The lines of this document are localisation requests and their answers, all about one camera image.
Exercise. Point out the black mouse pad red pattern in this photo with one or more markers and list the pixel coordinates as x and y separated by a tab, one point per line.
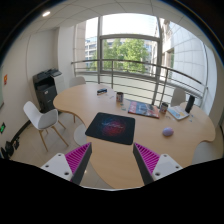
113	128

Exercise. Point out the small dark blue box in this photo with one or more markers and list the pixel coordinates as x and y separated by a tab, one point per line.
101	91

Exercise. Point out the light blue book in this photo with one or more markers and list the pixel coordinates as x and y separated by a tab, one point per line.
178	112

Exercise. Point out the dark patterned mug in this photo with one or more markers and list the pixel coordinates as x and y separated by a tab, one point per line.
119	96

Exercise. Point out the lavender computer mouse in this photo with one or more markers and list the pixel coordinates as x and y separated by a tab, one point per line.
168	131

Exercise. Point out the green wall socket plate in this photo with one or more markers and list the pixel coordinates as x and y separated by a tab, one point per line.
2	127

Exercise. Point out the white chair behind table right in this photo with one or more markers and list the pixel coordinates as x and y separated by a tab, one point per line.
179	96

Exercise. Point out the white chair wooden legs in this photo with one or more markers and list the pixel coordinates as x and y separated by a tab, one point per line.
42	121

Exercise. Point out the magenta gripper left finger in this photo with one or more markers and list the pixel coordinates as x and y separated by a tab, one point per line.
70	166

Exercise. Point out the black office printer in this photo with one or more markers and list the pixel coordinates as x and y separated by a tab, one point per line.
45	88

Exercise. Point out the red wall sign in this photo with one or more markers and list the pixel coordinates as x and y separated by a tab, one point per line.
5	79

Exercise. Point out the white chair behind table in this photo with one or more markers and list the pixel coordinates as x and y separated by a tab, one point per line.
179	96
77	81

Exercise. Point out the red magazine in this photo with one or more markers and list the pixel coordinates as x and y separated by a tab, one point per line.
143	109

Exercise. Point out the metal window railing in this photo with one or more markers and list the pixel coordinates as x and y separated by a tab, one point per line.
142	81

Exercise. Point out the white patterned cup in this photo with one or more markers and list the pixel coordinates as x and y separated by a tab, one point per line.
163	107

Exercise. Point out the black cylindrical speaker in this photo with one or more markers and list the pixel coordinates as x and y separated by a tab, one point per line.
190	104

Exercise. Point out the white chair behind table left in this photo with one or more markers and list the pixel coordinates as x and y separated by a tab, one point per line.
77	81

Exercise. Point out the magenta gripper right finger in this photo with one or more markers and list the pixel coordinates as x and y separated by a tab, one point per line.
153	166

